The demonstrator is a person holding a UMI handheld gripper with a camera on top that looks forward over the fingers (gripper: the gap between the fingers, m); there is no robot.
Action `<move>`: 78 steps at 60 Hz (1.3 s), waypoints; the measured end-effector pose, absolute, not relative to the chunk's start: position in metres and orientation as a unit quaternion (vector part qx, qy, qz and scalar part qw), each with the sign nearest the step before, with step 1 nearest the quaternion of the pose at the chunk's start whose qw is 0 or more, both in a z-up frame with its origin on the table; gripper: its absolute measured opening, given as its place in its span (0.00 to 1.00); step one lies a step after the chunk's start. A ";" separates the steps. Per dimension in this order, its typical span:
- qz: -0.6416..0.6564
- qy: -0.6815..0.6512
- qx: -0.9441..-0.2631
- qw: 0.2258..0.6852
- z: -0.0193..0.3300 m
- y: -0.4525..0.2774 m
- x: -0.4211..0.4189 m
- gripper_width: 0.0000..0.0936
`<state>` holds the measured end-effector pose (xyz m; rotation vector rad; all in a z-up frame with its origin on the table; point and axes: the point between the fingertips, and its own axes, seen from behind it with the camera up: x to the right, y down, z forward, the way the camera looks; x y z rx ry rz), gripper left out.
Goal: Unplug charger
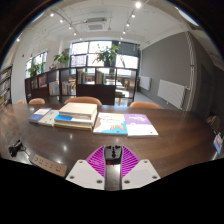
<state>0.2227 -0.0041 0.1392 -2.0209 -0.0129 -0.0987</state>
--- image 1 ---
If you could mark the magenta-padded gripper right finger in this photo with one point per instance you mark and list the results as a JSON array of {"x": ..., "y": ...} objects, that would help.
[{"x": 141, "y": 173}]

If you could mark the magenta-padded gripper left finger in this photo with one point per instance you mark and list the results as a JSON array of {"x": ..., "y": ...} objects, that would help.
[{"x": 85, "y": 173}]

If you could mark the small black charger block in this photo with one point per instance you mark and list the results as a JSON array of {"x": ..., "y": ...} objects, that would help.
[{"x": 113, "y": 153}]

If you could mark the dark power strip, beige top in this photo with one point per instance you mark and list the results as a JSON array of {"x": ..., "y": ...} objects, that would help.
[{"x": 50, "y": 165}]

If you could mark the thick cream book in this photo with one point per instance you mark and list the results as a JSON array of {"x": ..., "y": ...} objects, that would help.
[{"x": 71, "y": 126}]

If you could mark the light blue illustrated book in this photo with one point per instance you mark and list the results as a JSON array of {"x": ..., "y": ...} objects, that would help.
[{"x": 110, "y": 124}]

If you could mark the large white book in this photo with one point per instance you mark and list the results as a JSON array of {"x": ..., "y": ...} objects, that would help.
[{"x": 79, "y": 109}]

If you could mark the blue cover book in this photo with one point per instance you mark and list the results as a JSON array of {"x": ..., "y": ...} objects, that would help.
[{"x": 39, "y": 114}]

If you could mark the blue upright booklet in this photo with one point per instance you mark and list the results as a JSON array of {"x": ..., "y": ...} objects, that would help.
[{"x": 218, "y": 143}]

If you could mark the dark open shelf unit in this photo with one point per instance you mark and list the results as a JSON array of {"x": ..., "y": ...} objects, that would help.
[{"x": 96, "y": 91}]

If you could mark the large white radiator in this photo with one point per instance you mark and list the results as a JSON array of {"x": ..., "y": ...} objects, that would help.
[{"x": 171, "y": 94}]

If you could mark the brown chair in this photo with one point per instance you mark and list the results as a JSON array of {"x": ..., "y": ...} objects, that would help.
[{"x": 213, "y": 122}]

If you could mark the small white radiator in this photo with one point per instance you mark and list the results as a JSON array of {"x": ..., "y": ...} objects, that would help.
[{"x": 144, "y": 82}]

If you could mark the dark grey door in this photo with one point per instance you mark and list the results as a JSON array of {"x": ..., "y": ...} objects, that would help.
[{"x": 206, "y": 90}]

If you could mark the white vertical pipe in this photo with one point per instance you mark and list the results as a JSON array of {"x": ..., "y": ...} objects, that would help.
[{"x": 191, "y": 70}]

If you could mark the bushy potted plant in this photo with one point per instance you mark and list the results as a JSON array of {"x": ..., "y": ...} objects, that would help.
[{"x": 35, "y": 68}]

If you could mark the small potted plant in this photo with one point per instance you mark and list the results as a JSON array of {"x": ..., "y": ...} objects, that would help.
[{"x": 62, "y": 58}]

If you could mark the large leafy potted plant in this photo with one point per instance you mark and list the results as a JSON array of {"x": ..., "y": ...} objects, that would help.
[{"x": 107, "y": 53}]

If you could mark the side window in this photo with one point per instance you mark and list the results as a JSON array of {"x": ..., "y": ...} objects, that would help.
[{"x": 38, "y": 60}]

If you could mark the large paned window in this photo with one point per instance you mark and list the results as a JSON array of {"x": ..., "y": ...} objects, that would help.
[{"x": 100, "y": 48}]

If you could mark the ceiling air conditioner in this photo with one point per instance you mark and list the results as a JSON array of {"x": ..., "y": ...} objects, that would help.
[{"x": 96, "y": 25}]

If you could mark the round white ceiling lamps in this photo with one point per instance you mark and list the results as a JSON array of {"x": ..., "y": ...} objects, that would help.
[{"x": 186, "y": 15}]

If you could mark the ceiling spotlights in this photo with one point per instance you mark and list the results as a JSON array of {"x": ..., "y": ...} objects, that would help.
[{"x": 138, "y": 5}]

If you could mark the wall bookshelf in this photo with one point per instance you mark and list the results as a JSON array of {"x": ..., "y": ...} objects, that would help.
[{"x": 5, "y": 86}]

